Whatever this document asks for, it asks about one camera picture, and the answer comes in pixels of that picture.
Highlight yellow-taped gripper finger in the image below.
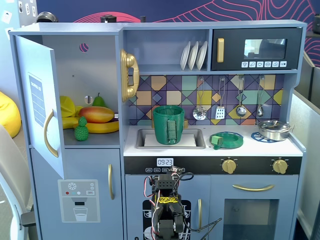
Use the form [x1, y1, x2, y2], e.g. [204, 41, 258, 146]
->
[154, 196, 168, 213]
[166, 196, 185, 213]

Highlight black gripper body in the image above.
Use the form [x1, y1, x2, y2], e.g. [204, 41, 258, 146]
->
[151, 174, 182, 198]

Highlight green printed cup recipient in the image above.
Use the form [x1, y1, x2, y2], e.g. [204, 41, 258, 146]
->
[152, 105, 186, 146]

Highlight green toy pineapple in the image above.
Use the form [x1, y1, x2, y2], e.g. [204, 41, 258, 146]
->
[74, 116, 89, 142]

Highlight blue shopping list cabinet door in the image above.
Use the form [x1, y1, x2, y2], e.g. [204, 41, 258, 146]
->
[14, 34, 65, 180]

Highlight small electronics board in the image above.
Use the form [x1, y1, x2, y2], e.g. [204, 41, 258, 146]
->
[169, 165, 186, 176]

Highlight blue wooden toy kitchen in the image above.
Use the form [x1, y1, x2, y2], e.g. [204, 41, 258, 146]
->
[8, 19, 308, 240]

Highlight grey toy sink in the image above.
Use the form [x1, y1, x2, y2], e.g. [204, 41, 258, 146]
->
[135, 128, 207, 150]

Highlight gold stove knob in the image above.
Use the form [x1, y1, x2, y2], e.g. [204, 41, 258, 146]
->
[221, 159, 237, 174]
[272, 159, 288, 175]

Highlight green printed round lid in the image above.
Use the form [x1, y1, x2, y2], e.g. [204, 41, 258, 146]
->
[209, 131, 244, 151]

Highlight metal toy skimmer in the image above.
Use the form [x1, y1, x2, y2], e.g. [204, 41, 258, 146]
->
[192, 76, 208, 121]

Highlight long yellow toy banana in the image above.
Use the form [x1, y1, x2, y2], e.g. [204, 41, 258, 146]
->
[74, 120, 120, 134]

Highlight metal toy slotted spatula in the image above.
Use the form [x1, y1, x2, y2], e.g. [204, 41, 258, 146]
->
[215, 77, 227, 120]

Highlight red yellow toy mango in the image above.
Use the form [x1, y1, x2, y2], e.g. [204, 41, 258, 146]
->
[78, 106, 116, 124]

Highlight blue round trivet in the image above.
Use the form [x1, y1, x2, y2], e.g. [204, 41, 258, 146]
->
[250, 131, 281, 144]

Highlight metal toy ladle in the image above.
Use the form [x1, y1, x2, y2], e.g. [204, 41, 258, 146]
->
[235, 76, 247, 118]

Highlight green toy pear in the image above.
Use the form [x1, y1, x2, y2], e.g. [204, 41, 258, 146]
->
[91, 92, 106, 108]

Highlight steel toy pot with lid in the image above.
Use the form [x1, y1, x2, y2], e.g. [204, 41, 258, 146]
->
[254, 119, 295, 141]

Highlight metal toy spoon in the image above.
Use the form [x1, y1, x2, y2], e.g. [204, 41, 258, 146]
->
[256, 76, 265, 118]

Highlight yellow toy starfruit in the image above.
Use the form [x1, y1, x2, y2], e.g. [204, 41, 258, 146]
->
[59, 95, 85, 118]

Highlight gold toy telephone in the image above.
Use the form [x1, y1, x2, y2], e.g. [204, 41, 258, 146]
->
[119, 48, 140, 103]

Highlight white toy plate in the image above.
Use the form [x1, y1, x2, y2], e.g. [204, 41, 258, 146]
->
[187, 41, 200, 72]
[195, 40, 208, 71]
[180, 41, 192, 72]

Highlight grey office chair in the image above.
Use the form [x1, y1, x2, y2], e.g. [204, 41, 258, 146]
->
[0, 123, 38, 240]

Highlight black toy microwave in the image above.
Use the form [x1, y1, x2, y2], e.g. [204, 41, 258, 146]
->
[211, 27, 303, 71]

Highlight yellow beanbag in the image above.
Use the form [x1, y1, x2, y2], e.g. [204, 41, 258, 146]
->
[0, 91, 22, 138]

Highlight black round cap object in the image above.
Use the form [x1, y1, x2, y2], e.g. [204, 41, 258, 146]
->
[100, 14, 118, 24]

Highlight black round helmet-like object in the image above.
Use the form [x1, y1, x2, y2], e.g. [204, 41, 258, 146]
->
[36, 11, 60, 24]

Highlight red white servo wires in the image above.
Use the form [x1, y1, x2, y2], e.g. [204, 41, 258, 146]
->
[143, 175, 161, 226]

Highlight gold dishwasher door handle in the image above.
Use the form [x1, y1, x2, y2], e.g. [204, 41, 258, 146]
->
[197, 198, 203, 231]

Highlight thick black cable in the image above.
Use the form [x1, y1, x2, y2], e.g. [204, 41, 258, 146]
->
[183, 216, 223, 240]

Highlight gold fridge door handle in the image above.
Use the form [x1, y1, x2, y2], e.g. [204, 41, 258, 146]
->
[107, 163, 115, 201]

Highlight gold oven handle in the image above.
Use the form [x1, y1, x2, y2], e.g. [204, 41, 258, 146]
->
[232, 184, 275, 193]

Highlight gold cabinet door handle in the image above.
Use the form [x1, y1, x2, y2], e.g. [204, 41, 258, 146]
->
[43, 108, 60, 158]

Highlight gold microwave handle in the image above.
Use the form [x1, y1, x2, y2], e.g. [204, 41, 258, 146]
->
[216, 37, 225, 63]

